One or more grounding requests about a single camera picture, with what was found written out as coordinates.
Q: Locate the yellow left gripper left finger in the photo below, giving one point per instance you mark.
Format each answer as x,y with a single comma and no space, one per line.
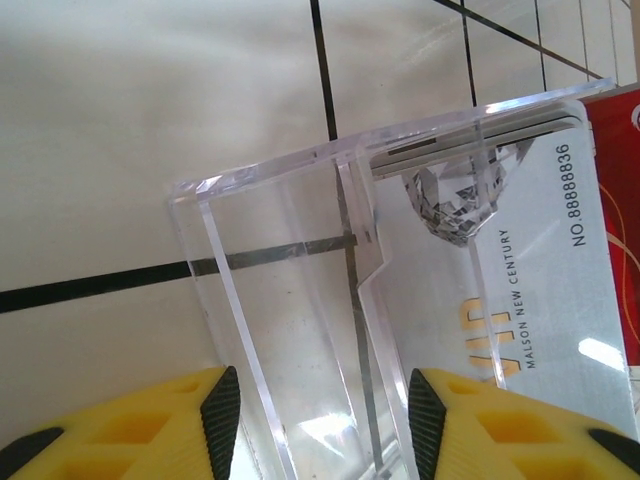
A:
125,430

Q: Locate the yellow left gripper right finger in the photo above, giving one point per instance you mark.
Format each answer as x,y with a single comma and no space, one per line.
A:
515,435

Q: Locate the silver VIP card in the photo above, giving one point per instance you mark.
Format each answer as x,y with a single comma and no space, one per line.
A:
550,280

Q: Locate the clear acrylic card box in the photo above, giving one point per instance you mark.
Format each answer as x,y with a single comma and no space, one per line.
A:
290,310

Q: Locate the red VIP card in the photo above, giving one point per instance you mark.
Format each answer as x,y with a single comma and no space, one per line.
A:
617,200

